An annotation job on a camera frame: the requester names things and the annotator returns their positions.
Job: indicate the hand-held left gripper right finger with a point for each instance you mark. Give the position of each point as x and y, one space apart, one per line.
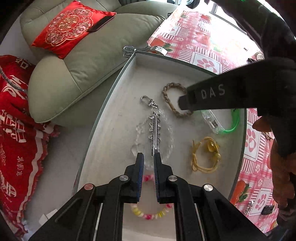
157 171

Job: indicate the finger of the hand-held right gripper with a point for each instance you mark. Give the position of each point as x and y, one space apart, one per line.
208 97

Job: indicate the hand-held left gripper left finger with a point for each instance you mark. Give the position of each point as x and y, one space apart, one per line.
140 166

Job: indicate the green clear bangle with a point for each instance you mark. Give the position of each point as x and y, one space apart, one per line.
212 122

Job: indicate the shallow white cardboard box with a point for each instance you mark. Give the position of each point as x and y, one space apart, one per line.
111 139

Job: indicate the silver metal hair clip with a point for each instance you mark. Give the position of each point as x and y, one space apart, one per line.
155 129

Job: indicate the person's right hand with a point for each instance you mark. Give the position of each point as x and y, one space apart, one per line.
281 176

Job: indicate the metal tablecloth clamp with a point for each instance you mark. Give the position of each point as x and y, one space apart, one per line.
159 49

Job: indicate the strawberry print tablecloth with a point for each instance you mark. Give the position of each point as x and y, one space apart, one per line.
185 32

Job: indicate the white paper scrap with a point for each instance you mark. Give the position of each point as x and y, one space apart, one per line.
48 215

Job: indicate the cream green sofa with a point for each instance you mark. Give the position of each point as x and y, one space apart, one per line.
92 69

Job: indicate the black rectangular hair clip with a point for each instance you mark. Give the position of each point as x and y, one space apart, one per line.
267 209

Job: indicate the red printed blanket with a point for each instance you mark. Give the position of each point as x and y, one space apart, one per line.
18 139

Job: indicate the dark smartphone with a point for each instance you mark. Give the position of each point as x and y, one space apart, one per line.
101 23

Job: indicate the red embroidered cushion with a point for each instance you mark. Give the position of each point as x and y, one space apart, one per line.
67 25

